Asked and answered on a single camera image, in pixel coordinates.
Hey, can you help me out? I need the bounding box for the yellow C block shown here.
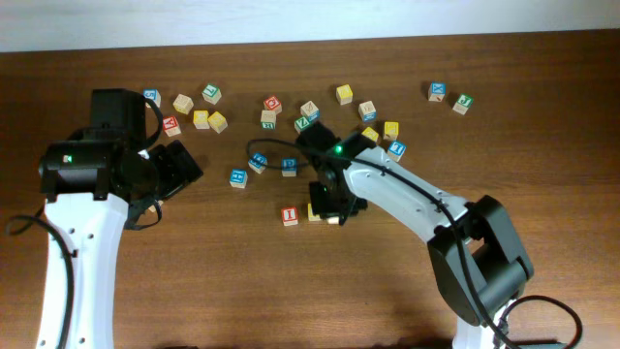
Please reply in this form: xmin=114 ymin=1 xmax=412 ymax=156
xmin=307 ymin=204 xmax=322 ymax=222

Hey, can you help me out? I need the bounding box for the red I block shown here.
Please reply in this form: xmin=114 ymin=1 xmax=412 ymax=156
xmin=281 ymin=206 xmax=298 ymax=227

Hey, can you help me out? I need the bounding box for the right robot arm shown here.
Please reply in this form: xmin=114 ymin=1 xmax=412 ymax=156
xmin=294 ymin=122 xmax=534 ymax=348

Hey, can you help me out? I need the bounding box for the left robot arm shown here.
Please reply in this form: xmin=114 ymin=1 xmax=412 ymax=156
xmin=37 ymin=89 xmax=202 ymax=348

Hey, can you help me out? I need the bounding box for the red Y block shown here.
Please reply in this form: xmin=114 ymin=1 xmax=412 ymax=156
xmin=163 ymin=115 xmax=181 ymax=137

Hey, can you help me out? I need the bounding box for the blue P block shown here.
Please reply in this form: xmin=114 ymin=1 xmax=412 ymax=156
xmin=281 ymin=158 xmax=297 ymax=177

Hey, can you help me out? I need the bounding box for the yellow block left pair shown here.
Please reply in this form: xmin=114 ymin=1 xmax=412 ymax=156
xmin=193 ymin=110 xmax=210 ymax=130

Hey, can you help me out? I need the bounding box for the yellow block pair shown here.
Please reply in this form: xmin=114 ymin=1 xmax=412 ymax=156
xmin=207 ymin=111 xmax=228 ymax=134
xmin=193 ymin=110 xmax=210 ymax=130

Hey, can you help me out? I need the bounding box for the yellow block right pair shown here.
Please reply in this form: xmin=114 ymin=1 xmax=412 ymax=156
xmin=207 ymin=111 xmax=228 ymax=134

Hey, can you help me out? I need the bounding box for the blue H block lower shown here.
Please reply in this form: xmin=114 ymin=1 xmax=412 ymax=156
xmin=230 ymin=169 xmax=248 ymax=189

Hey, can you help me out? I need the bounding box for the blue h block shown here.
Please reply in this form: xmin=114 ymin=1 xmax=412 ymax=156
xmin=230 ymin=169 xmax=248 ymax=189
xmin=248 ymin=152 xmax=267 ymax=174

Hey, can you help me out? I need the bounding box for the plain wooden block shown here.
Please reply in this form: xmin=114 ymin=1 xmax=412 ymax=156
xmin=172 ymin=94 xmax=194 ymax=114

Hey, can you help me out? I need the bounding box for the blue S block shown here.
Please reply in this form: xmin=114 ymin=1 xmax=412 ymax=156
xmin=142 ymin=88 xmax=162 ymax=108

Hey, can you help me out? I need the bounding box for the yellow block diamond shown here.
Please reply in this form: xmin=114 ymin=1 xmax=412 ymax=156
xmin=361 ymin=127 xmax=379 ymax=143

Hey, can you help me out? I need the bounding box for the blue H block upper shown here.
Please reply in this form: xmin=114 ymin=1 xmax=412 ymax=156
xmin=248 ymin=152 xmax=267 ymax=174

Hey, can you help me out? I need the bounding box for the green Z block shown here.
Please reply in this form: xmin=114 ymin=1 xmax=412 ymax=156
xmin=294 ymin=116 xmax=311 ymax=134

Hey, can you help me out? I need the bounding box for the green L block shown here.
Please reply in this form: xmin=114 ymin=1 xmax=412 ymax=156
xmin=201 ymin=83 xmax=222 ymax=105

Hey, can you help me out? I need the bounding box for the blue T block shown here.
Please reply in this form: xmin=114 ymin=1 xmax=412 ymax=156
xmin=387 ymin=141 xmax=407 ymax=162

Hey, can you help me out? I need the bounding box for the plain blue-sided block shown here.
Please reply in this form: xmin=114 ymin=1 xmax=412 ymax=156
xmin=300 ymin=101 xmax=320 ymax=122
xmin=358 ymin=101 xmax=377 ymax=122

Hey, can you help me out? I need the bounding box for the yellow block right upper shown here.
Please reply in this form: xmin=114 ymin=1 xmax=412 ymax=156
xmin=383 ymin=121 xmax=399 ymax=141

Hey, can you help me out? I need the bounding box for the plain blue-sided block right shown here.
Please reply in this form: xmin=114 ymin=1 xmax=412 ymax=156
xmin=358 ymin=101 xmax=377 ymax=122

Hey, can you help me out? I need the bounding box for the green-sided B block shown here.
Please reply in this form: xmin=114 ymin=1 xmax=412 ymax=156
xmin=261 ymin=110 xmax=277 ymax=130

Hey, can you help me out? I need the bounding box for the yellow block top centre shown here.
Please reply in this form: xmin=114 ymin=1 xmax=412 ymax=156
xmin=336 ymin=84 xmax=354 ymax=106

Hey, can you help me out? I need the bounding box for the red Q block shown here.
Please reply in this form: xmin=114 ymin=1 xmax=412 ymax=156
xmin=263 ymin=95 xmax=282 ymax=114

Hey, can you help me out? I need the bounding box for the blue X block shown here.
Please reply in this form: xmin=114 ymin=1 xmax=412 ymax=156
xmin=428 ymin=81 xmax=447 ymax=102

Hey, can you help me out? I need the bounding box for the green J block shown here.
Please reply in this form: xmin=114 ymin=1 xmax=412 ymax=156
xmin=452 ymin=94 xmax=474 ymax=115

